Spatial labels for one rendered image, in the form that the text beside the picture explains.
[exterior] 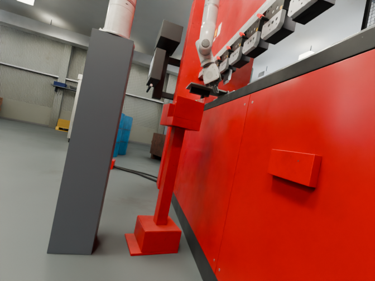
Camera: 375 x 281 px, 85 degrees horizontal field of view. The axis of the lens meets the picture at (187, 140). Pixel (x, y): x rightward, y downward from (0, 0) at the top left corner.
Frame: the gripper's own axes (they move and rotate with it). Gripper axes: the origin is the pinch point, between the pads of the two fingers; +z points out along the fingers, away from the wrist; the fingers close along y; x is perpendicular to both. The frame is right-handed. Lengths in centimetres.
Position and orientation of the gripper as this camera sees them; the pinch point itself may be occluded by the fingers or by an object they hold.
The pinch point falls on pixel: (215, 90)
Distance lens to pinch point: 129.8
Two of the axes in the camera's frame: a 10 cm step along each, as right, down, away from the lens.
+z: 2.8, 9.6, 0.0
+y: 7.8, -2.2, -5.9
